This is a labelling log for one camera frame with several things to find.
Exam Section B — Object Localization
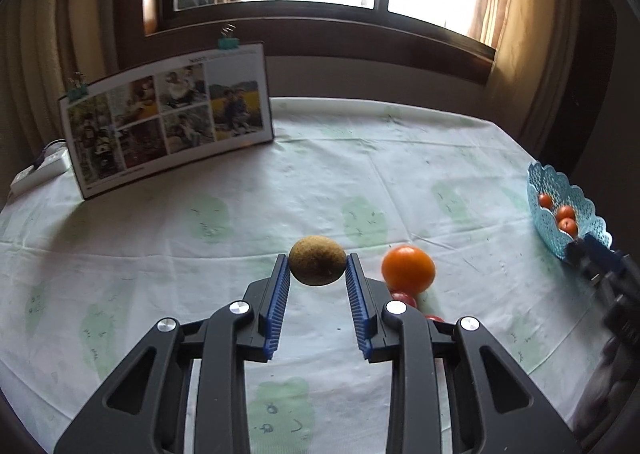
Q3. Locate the red cherry tomato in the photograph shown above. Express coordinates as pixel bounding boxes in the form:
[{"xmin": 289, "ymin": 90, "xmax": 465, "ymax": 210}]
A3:
[
  {"xmin": 424, "ymin": 315, "xmax": 446, "ymax": 323},
  {"xmin": 390, "ymin": 291, "xmax": 418, "ymax": 308}
]

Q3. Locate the small smooth orange tangerine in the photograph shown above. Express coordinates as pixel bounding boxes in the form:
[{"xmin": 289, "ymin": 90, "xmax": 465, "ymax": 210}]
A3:
[{"xmin": 381, "ymin": 244, "xmax": 436, "ymax": 296}]

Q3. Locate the brown kiwi fruit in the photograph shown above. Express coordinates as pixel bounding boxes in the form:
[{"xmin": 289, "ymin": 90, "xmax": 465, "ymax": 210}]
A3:
[{"xmin": 288, "ymin": 235, "xmax": 346, "ymax": 286}]

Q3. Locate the large orange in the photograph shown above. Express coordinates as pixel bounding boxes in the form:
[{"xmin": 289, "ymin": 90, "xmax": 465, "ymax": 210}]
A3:
[{"xmin": 538, "ymin": 193, "xmax": 554, "ymax": 211}]

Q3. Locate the grey gloved right hand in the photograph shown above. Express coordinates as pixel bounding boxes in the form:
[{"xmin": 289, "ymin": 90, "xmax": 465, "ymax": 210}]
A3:
[{"xmin": 570, "ymin": 337, "xmax": 640, "ymax": 454}]

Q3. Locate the light blue lattice basket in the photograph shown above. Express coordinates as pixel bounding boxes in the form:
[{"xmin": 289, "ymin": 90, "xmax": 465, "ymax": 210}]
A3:
[{"xmin": 526, "ymin": 162, "xmax": 613, "ymax": 261}]

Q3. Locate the white green patterned tablecloth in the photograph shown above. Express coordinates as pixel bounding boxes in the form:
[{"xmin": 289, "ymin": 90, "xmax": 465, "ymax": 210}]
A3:
[{"xmin": 0, "ymin": 97, "xmax": 612, "ymax": 454}]

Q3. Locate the photo collage board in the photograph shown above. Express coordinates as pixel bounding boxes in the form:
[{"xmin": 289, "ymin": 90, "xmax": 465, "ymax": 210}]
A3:
[{"xmin": 58, "ymin": 43, "xmax": 274, "ymax": 199}]

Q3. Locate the beige curtain right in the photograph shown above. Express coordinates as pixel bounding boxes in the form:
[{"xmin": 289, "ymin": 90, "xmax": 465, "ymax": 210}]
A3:
[{"xmin": 472, "ymin": 0, "xmax": 580, "ymax": 155}]

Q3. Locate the beige curtain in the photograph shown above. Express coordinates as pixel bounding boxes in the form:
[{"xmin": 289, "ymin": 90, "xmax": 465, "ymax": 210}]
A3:
[
  {"xmin": 472, "ymin": 0, "xmax": 580, "ymax": 155},
  {"xmin": 0, "ymin": 0, "xmax": 151, "ymax": 150}
]

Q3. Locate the white power strip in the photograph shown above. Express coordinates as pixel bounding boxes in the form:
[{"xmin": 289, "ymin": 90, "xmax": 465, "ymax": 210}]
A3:
[{"xmin": 10, "ymin": 147, "xmax": 70, "ymax": 196}]

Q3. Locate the green binder clip right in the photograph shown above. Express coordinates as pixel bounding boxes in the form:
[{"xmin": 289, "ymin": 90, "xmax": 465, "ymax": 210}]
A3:
[{"xmin": 217, "ymin": 23, "xmax": 240, "ymax": 50}]

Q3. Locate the green binder clip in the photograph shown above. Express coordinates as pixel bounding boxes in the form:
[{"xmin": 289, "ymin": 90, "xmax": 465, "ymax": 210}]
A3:
[
  {"xmin": 217, "ymin": 23, "xmax": 240, "ymax": 50},
  {"xmin": 67, "ymin": 71, "xmax": 89, "ymax": 103}
]

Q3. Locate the green binder clip left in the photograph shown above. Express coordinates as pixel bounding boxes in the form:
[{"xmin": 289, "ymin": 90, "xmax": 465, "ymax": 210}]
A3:
[{"xmin": 67, "ymin": 71, "xmax": 89, "ymax": 103}]

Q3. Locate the beige curtain left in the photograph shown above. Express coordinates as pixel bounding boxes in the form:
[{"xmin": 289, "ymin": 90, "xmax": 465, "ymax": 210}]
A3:
[{"xmin": 0, "ymin": 0, "xmax": 151, "ymax": 150}]

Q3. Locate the dark wooden window frame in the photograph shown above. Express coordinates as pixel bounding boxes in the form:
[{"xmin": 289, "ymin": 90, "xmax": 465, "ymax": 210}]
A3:
[{"xmin": 144, "ymin": 0, "xmax": 496, "ymax": 85}]

